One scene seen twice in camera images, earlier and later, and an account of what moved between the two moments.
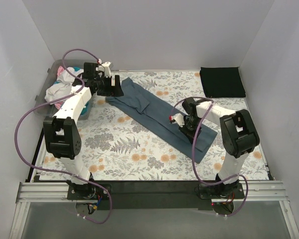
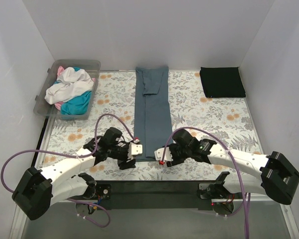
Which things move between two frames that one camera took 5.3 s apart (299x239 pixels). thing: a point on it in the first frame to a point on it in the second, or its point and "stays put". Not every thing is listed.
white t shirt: (63, 86) stays put
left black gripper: (108, 86) to (127, 154)
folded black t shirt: (222, 82) stays put
